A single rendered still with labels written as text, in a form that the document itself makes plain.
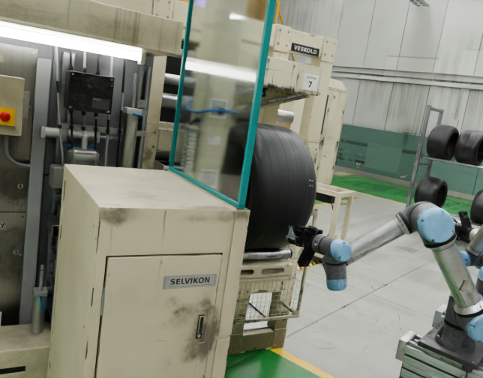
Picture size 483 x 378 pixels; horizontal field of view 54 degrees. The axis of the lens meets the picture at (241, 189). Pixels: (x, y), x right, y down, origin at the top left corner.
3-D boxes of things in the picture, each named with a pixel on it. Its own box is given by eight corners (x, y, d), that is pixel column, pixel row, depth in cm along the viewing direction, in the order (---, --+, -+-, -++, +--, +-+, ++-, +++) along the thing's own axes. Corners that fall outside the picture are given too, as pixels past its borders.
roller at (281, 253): (220, 256, 204) (223, 262, 200) (222, 247, 202) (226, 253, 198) (286, 255, 221) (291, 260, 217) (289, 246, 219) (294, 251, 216)
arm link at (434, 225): (490, 320, 182) (433, 196, 176) (509, 339, 168) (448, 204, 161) (460, 332, 184) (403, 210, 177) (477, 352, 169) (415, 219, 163)
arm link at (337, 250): (337, 266, 168) (336, 243, 167) (318, 259, 178) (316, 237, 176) (354, 262, 172) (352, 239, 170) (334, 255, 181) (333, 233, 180)
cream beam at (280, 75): (214, 78, 214) (218, 45, 212) (193, 77, 236) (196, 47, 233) (319, 97, 244) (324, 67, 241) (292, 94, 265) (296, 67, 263)
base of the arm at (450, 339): (478, 346, 192) (484, 323, 191) (469, 358, 181) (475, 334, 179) (440, 331, 202) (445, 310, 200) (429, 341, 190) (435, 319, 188)
